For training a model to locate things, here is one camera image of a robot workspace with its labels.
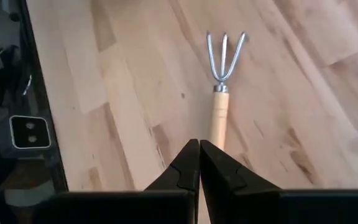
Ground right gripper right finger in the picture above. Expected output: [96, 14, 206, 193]
[200, 139, 358, 224]

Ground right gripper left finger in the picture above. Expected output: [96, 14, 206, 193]
[34, 139, 201, 224]

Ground three-prong cultivator wooden handle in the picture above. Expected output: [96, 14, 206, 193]
[206, 30, 247, 150]

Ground black box with white rim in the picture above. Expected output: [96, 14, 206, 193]
[9, 114, 52, 150]

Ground black stool with chrome ring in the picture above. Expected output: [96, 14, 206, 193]
[0, 45, 33, 108]

